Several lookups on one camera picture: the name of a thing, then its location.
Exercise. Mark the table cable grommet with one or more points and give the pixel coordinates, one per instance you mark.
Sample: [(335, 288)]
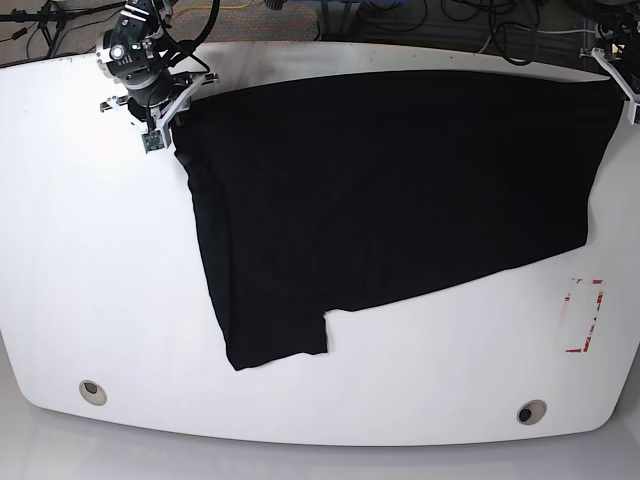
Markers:
[(531, 412), (92, 393)]

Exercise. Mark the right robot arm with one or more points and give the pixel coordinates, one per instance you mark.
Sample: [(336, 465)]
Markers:
[(140, 44)]

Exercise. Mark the right table cable grommet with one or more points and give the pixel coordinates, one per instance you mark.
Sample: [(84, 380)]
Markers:
[(531, 412)]

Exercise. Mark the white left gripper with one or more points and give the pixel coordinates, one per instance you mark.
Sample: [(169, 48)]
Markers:
[(610, 63)]

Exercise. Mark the black tripod stand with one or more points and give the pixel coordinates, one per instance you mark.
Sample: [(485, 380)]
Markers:
[(52, 18)]

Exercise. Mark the left table cable grommet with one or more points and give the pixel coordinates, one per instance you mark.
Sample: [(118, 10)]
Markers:
[(92, 393)]

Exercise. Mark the black T-shirt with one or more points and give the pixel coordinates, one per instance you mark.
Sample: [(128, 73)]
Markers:
[(354, 191)]

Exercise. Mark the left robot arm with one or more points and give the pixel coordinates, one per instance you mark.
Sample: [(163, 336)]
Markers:
[(616, 45)]

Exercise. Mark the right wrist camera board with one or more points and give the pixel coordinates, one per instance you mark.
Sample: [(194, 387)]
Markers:
[(153, 141)]

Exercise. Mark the white power strip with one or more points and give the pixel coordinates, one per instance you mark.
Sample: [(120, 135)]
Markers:
[(618, 27)]

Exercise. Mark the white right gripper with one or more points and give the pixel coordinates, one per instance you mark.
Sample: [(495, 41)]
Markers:
[(159, 102)]

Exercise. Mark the red tape rectangle marking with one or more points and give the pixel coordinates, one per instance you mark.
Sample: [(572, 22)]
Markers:
[(579, 315)]

